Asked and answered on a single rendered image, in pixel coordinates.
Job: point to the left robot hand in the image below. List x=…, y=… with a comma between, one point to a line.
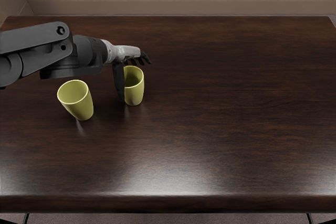
x=123, y=52

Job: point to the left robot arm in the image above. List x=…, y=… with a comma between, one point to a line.
x=39, y=48

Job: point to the olive green cup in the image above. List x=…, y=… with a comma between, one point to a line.
x=135, y=90
x=78, y=103

